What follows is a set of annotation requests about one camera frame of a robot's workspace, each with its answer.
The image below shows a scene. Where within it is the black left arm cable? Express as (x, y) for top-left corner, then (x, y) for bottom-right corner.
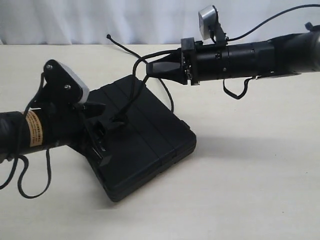
(0, 72), (53, 200)

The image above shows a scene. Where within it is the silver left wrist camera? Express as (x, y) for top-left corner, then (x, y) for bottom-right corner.
(43, 59), (90, 104)

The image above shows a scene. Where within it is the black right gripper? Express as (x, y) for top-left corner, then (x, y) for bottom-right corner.
(145, 37), (200, 86)

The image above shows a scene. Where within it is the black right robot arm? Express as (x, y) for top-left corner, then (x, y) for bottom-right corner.
(146, 31), (320, 85)

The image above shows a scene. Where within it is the black cord with frayed knot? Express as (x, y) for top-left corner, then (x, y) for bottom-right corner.
(106, 34), (182, 126)

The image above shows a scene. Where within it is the black plastic tool case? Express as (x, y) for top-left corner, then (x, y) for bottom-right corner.
(87, 79), (197, 203)

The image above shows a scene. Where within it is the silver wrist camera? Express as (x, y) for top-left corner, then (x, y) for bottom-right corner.
(198, 5), (218, 40)
(43, 59), (90, 104)

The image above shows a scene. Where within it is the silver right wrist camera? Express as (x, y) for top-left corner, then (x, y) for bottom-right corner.
(198, 5), (218, 40)

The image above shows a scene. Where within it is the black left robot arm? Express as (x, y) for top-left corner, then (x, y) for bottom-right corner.
(0, 83), (127, 162)

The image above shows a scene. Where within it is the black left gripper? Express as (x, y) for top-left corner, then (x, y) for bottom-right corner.
(37, 83), (127, 160)

